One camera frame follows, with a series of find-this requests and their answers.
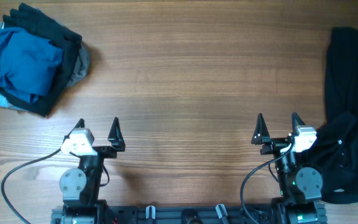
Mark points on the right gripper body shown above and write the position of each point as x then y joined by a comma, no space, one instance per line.
278,144

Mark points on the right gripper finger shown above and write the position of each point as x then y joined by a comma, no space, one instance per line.
296,120
261,133

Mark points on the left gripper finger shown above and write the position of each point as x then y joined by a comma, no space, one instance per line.
79,124
115,136

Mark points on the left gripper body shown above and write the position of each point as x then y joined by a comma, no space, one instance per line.
101,150

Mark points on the black polo shirt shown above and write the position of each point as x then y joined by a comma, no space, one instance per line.
335,151

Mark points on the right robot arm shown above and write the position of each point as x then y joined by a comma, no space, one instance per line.
300,184

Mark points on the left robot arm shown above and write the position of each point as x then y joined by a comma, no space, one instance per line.
80,186

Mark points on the grey folded garment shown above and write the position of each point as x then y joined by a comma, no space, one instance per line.
81,67

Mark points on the blue folded shirt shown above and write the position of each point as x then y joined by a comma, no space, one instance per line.
27,64

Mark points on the black folded garment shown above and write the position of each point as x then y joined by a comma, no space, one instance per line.
37,23

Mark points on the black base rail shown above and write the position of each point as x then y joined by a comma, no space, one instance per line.
262,213

